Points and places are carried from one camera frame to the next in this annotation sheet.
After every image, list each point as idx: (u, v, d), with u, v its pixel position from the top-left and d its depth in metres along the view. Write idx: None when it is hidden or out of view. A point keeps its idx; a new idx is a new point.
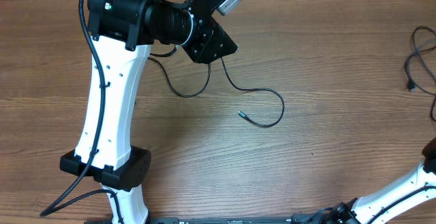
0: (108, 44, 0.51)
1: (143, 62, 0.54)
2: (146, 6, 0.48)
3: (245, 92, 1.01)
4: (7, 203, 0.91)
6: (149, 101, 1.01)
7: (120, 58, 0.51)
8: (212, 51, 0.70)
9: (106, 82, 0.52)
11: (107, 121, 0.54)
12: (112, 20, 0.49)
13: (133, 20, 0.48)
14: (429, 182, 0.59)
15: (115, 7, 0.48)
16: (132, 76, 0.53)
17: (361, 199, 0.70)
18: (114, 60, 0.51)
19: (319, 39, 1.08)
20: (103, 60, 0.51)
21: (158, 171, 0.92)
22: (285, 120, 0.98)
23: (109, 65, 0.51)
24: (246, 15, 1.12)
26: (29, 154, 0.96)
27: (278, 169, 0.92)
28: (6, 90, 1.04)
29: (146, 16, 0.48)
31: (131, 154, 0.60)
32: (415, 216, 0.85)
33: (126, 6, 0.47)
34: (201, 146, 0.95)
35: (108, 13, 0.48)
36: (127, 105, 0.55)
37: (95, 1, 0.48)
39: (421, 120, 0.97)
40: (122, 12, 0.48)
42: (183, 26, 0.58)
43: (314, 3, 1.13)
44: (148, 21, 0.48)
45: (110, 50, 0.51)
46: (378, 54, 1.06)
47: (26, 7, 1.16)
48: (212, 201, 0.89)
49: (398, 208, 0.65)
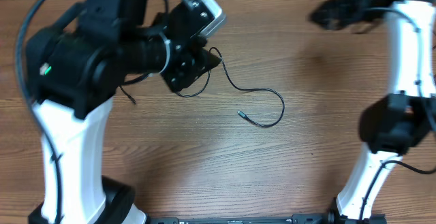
0: (56, 115, 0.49)
1: (99, 122, 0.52)
2: (95, 63, 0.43)
3: (245, 92, 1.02)
4: (6, 203, 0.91)
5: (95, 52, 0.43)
6: (149, 101, 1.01)
7: (69, 129, 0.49)
8: (191, 77, 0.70)
9: (58, 152, 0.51)
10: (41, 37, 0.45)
11: (68, 186, 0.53)
12: (52, 82, 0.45)
13: (78, 80, 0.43)
14: (385, 159, 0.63)
15: (54, 67, 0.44)
16: (88, 141, 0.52)
17: (341, 199, 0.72)
18: (63, 131, 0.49)
19: (319, 39, 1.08)
20: (52, 131, 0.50)
21: (158, 171, 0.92)
22: (285, 120, 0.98)
23: (58, 135, 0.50)
24: (246, 15, 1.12)
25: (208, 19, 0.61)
26: (29, 154, 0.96)
27: (278, 169, 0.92)
28: (5, 90, 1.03)
29: (94, 72, 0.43)
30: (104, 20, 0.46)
31: (112, 196, 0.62)
32: (416, 216, 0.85)
33: (71, 63, 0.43)
34: (201, 146, 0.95)
35: (50, 75, 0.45)
36: (88, 166, 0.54)
37: (34, 63, 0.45)
39: None
40: (67, 68, 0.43)
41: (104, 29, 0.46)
42: (157, 59, 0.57)
43: (314, 3, 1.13)
44: (99, 78, 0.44)
45: (59, 122, 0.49)
46: (378, 54, 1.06)
47: (26, 7, 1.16)
48: (212, 201, 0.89)
49: (372, 192, 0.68)
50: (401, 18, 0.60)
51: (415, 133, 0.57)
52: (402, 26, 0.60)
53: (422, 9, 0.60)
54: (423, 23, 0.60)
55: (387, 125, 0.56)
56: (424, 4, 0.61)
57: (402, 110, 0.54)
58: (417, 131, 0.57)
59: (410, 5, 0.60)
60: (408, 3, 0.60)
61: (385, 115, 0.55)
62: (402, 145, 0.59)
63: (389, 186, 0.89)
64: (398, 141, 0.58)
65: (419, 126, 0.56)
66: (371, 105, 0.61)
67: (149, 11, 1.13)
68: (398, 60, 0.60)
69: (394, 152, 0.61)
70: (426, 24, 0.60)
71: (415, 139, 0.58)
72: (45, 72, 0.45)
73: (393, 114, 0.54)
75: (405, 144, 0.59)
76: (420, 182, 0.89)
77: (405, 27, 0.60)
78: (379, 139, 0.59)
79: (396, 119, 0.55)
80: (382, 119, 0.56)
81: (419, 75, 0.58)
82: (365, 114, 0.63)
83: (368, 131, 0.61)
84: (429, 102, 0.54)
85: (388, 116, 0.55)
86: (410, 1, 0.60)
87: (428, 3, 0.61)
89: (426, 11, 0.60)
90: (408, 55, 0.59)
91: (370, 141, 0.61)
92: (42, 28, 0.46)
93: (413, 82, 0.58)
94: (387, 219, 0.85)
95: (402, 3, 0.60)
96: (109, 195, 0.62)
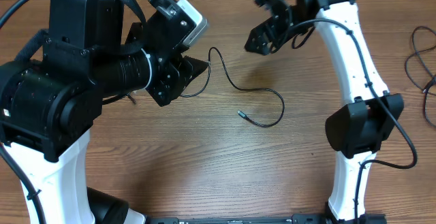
0: (27, 154, 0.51)
1: (76, 157, 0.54)
2: (62, 104, 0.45)
3: (245, 92, 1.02)
4: (6, 203, 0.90)
5: (61, 93, 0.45)
6: (149, 101, 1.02)
7: (43, 169, 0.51)
8: (179, 90, 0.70)
9: (36, 188, 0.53)
10: (6, 75, 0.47)
11: (50, 218, 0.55)
12: (18, 123, 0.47)
13: (45, 121, 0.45)
14: (362, 160, 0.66)
15: (16, 110, 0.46)
16: (65, 177, 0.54)
17: (334, 203, 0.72)
18: (37, 170, 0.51)
19: (319, 39, 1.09)
20: (26, 169, 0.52)
21: (158, 171, 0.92)
22: (285, 120, 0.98)
23: (32, 173, 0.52)
24: (247, 16, 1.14)
25: (189, 27, 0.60)
26: None
27: (278, 169, 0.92)
28: None
29: (61, 111, 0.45)
30: (74, 52, 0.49)
31: (108, 209, 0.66)
32: (416, 217, 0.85)
33: (39, 104, 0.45)
34: (201, 146, 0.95)
35: (13, 118, 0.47)
36: (69, 197, 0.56)
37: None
39: (421, 120, 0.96)
40: (35, 109, 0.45)
41: (74, 59, 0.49)
42: (139, 75, 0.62)
43: None
44: (68, 117, 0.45)
45: (31, 160, 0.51)
46: (378, 54, 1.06)
47: (28, 7, 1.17)
48: (212, 201, 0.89)
49: (361, 191, 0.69)
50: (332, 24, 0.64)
51: (383, 129, 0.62)
52: (336, 33, 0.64)
53: (346, 9, 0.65)
54: (351, 23, 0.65)
55: (354, 133, 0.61)
56: (344, 3, 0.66)
57: (364, 115, 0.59)
58: (383, 127, 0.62)
59: (334, 9, 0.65)
60: (331, 7, 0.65)
61: (350, 124, 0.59)
62: (375, 142, 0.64)
63: (389, 186, 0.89)
64: (368, 139, 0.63)
65: (383, 123, 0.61)
66: (330, 116, 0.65)
67: (152, 13, 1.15)
68: (345, 66, 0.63)
69: (368, 149, 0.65)
70: (353, 23, 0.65)
71: (385, 135, 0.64)
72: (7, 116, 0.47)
73: (358, 120, 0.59)
75: (377, 140, 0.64)
76: (420, 182, 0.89)
77: (337, 33, 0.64)
78: (351, 145, 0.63)
79: (362, 124, 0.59)
80: (348, 129, 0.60)
81: (368, 77, 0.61)
82: (329, 125, 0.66)
83: (338, 141, 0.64)
84: (385, 100, 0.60)
85: (354, 125, 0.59)
86: (332, 5, 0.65)
87: (347, 1, 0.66)
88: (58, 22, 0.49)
89: (349, 11, 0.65)
90: (351, 58, 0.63)
91: (343, 150, 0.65)
92: (7, 66, 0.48)
93: (364, 84, 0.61)
94: (387, 220, 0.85)
95: (325, 8, 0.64)
96: (101, 212, 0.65)
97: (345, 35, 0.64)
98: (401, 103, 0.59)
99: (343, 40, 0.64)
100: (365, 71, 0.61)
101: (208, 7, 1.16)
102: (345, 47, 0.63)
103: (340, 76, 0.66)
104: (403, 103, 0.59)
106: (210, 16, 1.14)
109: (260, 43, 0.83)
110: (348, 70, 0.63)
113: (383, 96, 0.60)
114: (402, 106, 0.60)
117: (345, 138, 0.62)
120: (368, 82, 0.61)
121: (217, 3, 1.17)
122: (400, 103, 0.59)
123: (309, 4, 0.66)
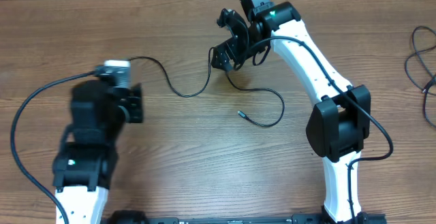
0: (71, 193, 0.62)
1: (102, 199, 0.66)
2: (101, 161, 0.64)
3: (245, 92, 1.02)
4: (5, 203, 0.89)
5: (100, 154, 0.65)
6: (149, 101, 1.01)
7: (83, 203, 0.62)
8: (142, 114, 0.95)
9: None
10: (63, 156, 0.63)
11: None
12: (74, 174, 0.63)
13: (94, 173, 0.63)
14: (349, 161, 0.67)
15: (76, 167, 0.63)
16: (95, 211, 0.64)
17: (330, 205, 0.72)
18: (78, 206, 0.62)
19: (319, 39, 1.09)
20: (67, 208, 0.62)
21: (158, 171, 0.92)
22: (285, 120, 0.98)
23: (72, 210, 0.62)
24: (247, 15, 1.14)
25: (126, 73, 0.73)
26: (29, 154, 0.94)
27: (278, 169, 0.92)
28: (5, 89, 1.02)
29: (103, 167, 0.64)
30: (91, 131, 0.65)
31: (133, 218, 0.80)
32: (415, 216, 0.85)
33: (86, 163, 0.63)
34: (201, 146, 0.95)
35: (72, 169, 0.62)
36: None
37: (62, 167, 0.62)
39: (421, 120, 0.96)
40: (85, 168, 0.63)
41: (92, 135, 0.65)
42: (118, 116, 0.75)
43: (314, 3, 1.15)
44: (105, 168, 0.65)
45: (74, 198, 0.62)
46: (378, 54, 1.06)
47: (27, 7, 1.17)
48: (212, 201, 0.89)
49: (353, 190, 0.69)
50: (285, 40, 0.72)
51: (360, 125, 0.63)
52: (290, 46, 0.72)
53: (294, 25, 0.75)
54: (301, 36, 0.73)
55: (334, 135, 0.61)
56: (291, 21, 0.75)
57: (335, 112, 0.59)
58: (360, 123, 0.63)
59: (283, 28, 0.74)
60: (281, 28, 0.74)
61: (326, 124, 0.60)
62: (356, 140, 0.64)
63: (388, 186, 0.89)
64: (349, 137, 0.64)
65: (358, 118, 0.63)
66: (308, 125, 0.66)
67: (152, 13, 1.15)
68: (305, 73, 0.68)
69: (352, 150, 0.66)
70: (303, 36, 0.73)
71: (364, 131, 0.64)
72: (71, 163, 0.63)
73: (331, 118, 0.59)
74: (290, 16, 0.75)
75: (358, 137, 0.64)
76: (420, 182, 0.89)
77: (292, 45, 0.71)
78: (334, 148, 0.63)
79: (336, 122, 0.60)
80: (324, 131, 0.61)
81: (328, 77, 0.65)
82: (309, 134, 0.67)
83: (321, 148, 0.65)
84: (352, 94, 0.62)
85: (328, 124, 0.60)
86: (281, 25, 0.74)
87: (294, 19, 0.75)
88: (75, 120, 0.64)
89: (298, 26, 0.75)
90: (308, 65, 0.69)
91: (328, 156, 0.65)
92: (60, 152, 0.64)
93: (327, 84, 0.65)
94: (387, 219, 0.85)
95: (275, 28, 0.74)
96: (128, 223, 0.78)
97: (299, 46, 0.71)
98: (367, 94, 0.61)
99: (299, 51, 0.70)
100: (325, 73, 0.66)
101: (208, 7, 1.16)
102: (300, 56, 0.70)
103: (306, 85, 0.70)
104: (370, 94, 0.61)
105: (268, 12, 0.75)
106: (210, 16, 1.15)
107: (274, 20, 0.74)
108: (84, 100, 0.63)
109: (222, 60, 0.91)
110: (309, 75, 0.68)
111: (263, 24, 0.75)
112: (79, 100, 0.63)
113: (347, 90, 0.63)
114: (369, 97, 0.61)
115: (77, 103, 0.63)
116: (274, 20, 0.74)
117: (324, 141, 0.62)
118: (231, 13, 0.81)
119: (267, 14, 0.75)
120: (330, 81, 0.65)
121: (217, 3, 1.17)
122: (366, 94, 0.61)
123: (262, 31, 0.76)
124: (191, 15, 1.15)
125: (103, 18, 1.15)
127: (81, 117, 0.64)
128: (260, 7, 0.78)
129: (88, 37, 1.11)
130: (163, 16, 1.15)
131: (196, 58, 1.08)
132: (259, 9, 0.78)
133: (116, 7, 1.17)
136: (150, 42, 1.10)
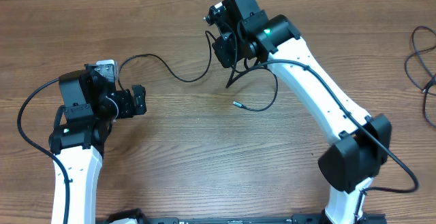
0: (69, 152, 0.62)
1: (98, 164, 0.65)
2: (92, 129, 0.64)
3: (245, 92, 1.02)
4: (6, 203, 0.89)
5: (90, 124, 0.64)
6: (148, 101, 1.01)
7: (80, 157, 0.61)
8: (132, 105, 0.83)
9: (69, 178, 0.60)
10: (57, 129, 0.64)
11: (74, 199, 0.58)
12: (69, 141, 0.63)
13: (86, 140, 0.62)
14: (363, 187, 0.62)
15: (69, 134, 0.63)
16: (91, 170, 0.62)
17: (333, 214, 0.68)
18: (75, 161, 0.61)
19: (319, 39, 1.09)
20: (65, 163, 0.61)
21: (158, 171, 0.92)
22: (285, 120, 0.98)
23: (70, 165, 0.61)
24: None
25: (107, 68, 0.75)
26: (29, 154, 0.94)
27: (278, 169, 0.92)
28: (6, 89, 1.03)
29: (94, 134, 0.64)
30: (82, 106, 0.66)
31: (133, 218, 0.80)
32: (415, 217, 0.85)
33: (78, 131, 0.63)
34: (201, 146, 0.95)
35: (67, 136, 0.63)
36: (91, 185, 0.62)
37: (58, 136, 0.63)
39: (421, 120, 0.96)
40: (78, 135, 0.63)
41: (83, 110, 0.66)
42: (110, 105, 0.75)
43: (314, 4, 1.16)
44: (98, 135, 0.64)
45: (73, 154, 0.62)
46: (378, 54, 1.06)
47: (27, 7, 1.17)
48: (212, 201, 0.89)
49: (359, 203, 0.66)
50: (286, 65, 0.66)
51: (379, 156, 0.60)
52: (293, 73, 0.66)
53: (294, 45, 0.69)
54: (304, 58, 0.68)
55: (353, 170, 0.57)
56: (291, 40, 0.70)
57: (354, 148, 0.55)
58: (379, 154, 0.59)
59: (282, 50, 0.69)
60: (279, 50, 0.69)
61: (345, 162, 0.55)
62: (375, 171, 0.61)
63: (388, 187, 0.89)
64: (367, 170, 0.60)
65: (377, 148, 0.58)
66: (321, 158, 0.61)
67: (152, 13, 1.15)
68: (315, 102, 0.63)
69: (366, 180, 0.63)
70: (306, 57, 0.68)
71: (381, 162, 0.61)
72: (65, 131, 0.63)
73: (351, 155, 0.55)
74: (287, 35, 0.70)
75: (376, 169, 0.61)
76: (420, 182, 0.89)
77: (295, 71, 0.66)
78: (352, 182, 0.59)
79: (355, 159, 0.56)
80: (345, 167, 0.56)
81: (343, 108, 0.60)
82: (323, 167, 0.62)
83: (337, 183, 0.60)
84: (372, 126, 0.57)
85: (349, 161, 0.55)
86: (279, 46, 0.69)
87: (293, 38, 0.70)
88: (67, 99, 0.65)
89: (300, 48, 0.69)
90: (318, 92, 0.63)
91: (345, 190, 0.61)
92: (54, 128, 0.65)
93: (343, 115, 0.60)
94: (387, 220, 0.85)
95: (274, 52, 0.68)
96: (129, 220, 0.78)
97: (303, 71, 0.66)
98: (387, 125, 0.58)
99: (305, 79, 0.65)
100: (338, 103, 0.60)
101: (208, 7, 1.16)
102: (308, 83, 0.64)
103: (315, 115, 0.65)
104: (389, 124, 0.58)
105: (261, 30, 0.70)
106: None
107: (269, 39, 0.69)
108: (71, 78, 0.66)
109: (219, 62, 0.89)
110: (320, 106, 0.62)
111: (257, 43, 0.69)
112: (67, 80, 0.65)
113: (366, 122, 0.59)
114: (390, 127, 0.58)
115: (65, 83, 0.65)
116: (269, 39, 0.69)
117: (344, 178, 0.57)
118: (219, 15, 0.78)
119: (260, 33, 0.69)
120: (345, 112, 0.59)
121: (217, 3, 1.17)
122: (386, 125, 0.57)
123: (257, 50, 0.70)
124: (191, 15, 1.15)
125: (103, 18, 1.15)
127: (70, 94, 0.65)
128: (251, 19, 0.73)
129: (87, 37, 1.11)
130: (163, 16, 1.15)
131: (196, 58, 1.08)
132: (248, 22, 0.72)
133: (116, 7, 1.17)
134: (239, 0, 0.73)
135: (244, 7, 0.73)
136: (150, 41, 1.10)
